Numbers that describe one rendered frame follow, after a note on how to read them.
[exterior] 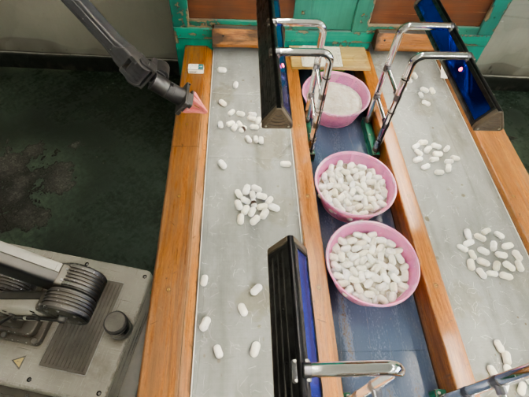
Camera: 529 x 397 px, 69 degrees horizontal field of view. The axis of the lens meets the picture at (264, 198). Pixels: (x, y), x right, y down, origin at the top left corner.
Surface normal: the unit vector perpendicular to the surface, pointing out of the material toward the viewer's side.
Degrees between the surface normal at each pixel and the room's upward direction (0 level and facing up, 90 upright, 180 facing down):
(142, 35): 90
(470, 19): 90
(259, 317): 0
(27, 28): 90
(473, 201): 0
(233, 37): 67
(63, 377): 0
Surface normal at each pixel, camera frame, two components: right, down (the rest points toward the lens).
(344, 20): 0.04, 0.82
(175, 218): 0.05, -0.57
